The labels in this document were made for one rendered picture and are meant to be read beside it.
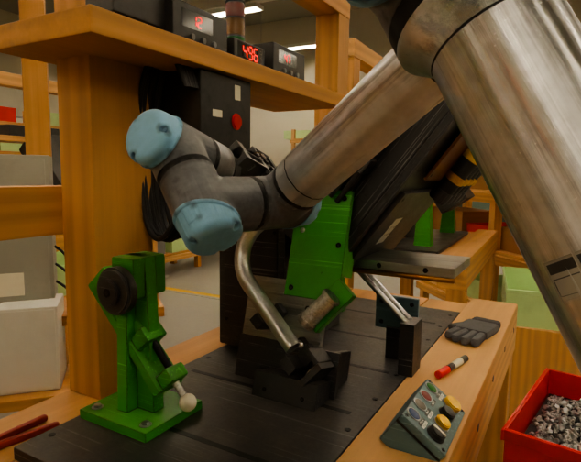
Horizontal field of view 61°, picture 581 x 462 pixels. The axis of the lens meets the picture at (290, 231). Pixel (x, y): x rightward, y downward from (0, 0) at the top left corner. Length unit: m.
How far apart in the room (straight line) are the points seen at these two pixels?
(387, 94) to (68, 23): 0.51
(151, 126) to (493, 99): 0.44
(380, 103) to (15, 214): 0.66
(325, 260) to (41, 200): 0.52
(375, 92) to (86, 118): 0.56
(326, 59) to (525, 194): 1.55
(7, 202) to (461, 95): 0.78
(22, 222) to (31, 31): 0.31
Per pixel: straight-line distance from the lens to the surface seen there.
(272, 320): 0.89
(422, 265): 0.99
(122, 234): 0.98
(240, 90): 1.09
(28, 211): 0.97
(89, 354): 1.01
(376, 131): 0.55
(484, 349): 1.26
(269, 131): 11.32
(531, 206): 0.30
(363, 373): 1.05
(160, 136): 0.63
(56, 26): 0.87
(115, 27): 0.84
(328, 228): 0.93
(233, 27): 1.34
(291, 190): 0.63
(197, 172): 0.61
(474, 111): 0.31
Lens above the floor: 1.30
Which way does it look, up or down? 7 degrees down
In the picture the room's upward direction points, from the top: 1 degrees clockwise
